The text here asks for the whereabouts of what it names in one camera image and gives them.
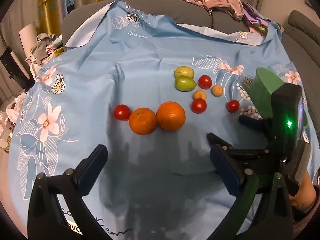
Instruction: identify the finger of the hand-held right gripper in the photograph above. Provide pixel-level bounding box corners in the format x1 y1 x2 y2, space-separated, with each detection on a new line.
239 114 273 131
206 132 283 172

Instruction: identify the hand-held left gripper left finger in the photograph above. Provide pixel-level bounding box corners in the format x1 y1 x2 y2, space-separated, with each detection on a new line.
27 144 108 240

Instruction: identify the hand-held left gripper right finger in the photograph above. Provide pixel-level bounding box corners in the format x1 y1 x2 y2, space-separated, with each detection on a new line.
210 144 294 240

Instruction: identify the red cherry tomato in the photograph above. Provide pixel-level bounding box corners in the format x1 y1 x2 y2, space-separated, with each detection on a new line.
191 98 207 114
226 100 240 112
114 104 132 121
198 75 213 90

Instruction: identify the orange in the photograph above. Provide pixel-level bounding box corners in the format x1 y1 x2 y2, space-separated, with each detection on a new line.
156 101 186 132
129 107 158 135

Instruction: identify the person's right hand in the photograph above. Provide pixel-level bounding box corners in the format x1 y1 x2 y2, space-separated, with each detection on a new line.
289 173 317 213

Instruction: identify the green jujube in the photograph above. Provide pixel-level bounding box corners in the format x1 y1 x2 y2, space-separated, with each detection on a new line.
175 76 197 91

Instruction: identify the blue floral bed sheet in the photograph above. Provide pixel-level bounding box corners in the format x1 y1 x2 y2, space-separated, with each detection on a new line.
5 0 320 240

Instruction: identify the yellow-green jujube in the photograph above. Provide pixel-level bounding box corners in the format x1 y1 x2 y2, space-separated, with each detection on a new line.
174 66 195 78

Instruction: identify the purple cloth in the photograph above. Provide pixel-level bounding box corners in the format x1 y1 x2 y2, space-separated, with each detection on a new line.
242 2 272 33

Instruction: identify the grey and white clothes pile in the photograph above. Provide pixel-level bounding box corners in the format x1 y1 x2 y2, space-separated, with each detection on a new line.
26 33 66 67

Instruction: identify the pink clothes pile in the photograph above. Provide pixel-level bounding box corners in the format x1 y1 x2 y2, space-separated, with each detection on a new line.
172 0 245 21

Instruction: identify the black box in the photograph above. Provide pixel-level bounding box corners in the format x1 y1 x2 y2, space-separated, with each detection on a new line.
0 47 30 88

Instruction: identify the grey sofa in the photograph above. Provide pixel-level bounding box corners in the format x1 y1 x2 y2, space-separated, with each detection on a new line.
61 0 320 85

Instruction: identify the yellow patterned curtain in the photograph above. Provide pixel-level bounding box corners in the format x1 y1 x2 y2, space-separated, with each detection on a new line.
37 0 130 37

